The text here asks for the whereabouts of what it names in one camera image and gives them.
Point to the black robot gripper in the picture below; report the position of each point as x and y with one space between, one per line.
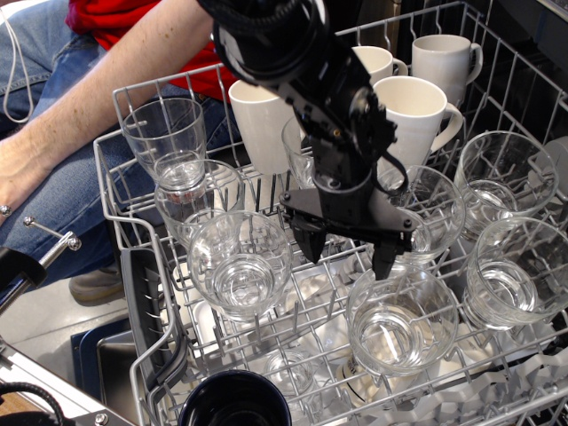
355 211

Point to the round glass cup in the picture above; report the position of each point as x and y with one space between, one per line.
240 263
516 274
435 203
503 174
400 325

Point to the person's bare forearm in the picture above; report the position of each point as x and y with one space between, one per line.
159 44

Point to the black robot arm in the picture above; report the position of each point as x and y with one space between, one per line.
288 48

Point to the glass cup under tumbler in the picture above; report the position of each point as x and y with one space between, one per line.
190 193

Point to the tall glass tumbler centre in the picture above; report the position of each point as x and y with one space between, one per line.
298 148

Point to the tall glass tumbler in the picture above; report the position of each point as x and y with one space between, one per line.
168 139
298 148

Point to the tall white mug left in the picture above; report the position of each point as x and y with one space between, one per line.
261 117

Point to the small glass lower rack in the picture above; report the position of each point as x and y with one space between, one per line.
291 372

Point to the white mug right front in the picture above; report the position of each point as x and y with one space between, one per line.
425 120

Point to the white mug middle back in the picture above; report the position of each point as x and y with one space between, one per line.
380 63

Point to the dark blue mug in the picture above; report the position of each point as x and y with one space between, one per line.
235 397

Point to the white mug far back right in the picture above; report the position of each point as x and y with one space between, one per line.
451 62

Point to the tall glass tumbler back left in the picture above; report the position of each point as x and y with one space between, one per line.
168 139

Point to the grey shoe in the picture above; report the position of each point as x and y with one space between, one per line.
97 287

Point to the red shirt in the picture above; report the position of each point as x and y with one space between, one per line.
107 21

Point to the metal clamp with knobs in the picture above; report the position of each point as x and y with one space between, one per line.
20 272

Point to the grey wire dishwasher rack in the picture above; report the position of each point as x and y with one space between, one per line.
487 378

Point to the grey rack handle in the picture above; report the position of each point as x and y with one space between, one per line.
164 356

